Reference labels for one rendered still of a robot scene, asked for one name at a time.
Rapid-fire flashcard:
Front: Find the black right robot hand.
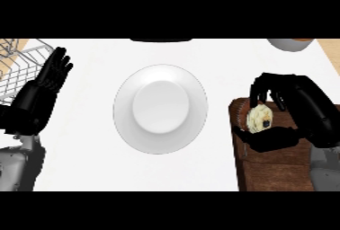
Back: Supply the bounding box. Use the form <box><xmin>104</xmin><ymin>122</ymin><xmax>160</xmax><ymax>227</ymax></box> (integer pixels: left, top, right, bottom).
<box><xmin>232</xmin><ymin>72</ymin><xmax>340</xmax><ymax>154</ymax></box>

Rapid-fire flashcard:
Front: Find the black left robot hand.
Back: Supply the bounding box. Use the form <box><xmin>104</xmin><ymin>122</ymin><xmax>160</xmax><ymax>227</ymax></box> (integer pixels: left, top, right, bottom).
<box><xmin>0</xmin><ymin>46</ymin><xmax>75</xmax><ymax>137</ymax></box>

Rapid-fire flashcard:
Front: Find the cream frosted cupcake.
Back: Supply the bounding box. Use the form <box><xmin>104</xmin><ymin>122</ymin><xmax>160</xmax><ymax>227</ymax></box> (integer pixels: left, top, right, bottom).
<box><xmin>244</xmin><ymin>102</ymin><xmax>275</xmax><ymax>135</ymax></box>

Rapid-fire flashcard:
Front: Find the brown wooden tray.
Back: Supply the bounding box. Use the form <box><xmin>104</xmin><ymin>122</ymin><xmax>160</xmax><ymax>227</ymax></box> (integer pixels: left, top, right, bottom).
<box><xmin>228</xmin><ymin>97</ymin><xmax>340</xmax><ymax>192</ymax></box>

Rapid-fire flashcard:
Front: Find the white oval plate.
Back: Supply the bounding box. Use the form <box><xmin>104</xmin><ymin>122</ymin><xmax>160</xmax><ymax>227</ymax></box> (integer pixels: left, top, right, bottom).
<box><xmin>111</xmin><ymin>63</ymin><xmax>210</xmax><ymax>155</ymax></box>

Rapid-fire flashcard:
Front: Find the grey round bowl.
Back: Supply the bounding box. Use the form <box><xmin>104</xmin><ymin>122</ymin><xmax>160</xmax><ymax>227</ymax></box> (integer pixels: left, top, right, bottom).
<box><xmin>266</xmin><ymin>38</ymin><xmax>316</xmax><ymax>53</ymax></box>

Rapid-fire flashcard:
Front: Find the grey wire basket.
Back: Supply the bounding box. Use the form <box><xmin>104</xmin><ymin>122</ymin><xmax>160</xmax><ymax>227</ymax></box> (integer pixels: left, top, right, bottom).
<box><xmin>0</xmin><ymin>38</ymin><xmax>58</xmax><ymax>106</ymax></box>

